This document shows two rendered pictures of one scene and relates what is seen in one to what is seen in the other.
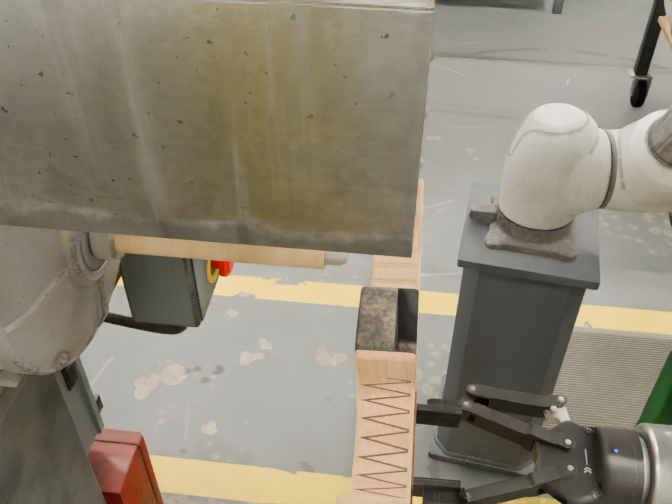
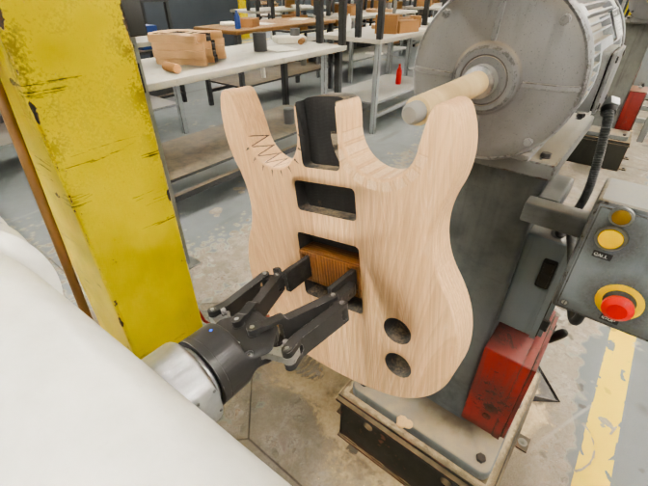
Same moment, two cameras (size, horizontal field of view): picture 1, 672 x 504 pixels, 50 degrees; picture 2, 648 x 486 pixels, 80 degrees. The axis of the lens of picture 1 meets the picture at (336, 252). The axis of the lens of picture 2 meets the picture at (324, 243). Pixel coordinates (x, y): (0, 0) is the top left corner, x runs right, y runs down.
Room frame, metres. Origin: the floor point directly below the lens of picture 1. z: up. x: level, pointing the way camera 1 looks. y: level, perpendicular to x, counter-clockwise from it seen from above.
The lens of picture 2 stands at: (0.60, -0.42, 1.37)
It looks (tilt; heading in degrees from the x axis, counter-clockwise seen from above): 34 degrees down; 122
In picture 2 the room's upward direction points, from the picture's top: straight up
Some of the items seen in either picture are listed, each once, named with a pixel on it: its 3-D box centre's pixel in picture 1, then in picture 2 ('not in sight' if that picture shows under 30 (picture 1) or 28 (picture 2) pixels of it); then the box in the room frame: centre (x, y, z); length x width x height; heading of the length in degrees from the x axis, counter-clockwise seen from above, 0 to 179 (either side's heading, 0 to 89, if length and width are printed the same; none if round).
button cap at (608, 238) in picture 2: not in sight; (610, 237); (0.71, 0.18, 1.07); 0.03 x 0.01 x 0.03; 173
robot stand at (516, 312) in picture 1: (505, 340); not in sight; (1.16, -0.41, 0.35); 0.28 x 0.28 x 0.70; 75
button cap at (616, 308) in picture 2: (218, 262); (618, 305); (0.75, 0.17, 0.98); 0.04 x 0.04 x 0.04; 83
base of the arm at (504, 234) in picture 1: (524, 216); not in sight; (1.17, -0.39, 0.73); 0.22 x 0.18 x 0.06; 75
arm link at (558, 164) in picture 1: (552, 161); not in sight; (1.16, -0.42, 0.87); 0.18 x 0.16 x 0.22; 87
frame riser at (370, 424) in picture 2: not in sight; (436, 405); (0.52, 0.48, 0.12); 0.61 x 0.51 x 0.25; 173
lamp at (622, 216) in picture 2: not in sight; (621, 217); (0.71, 0.18, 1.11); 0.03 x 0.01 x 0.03; 173
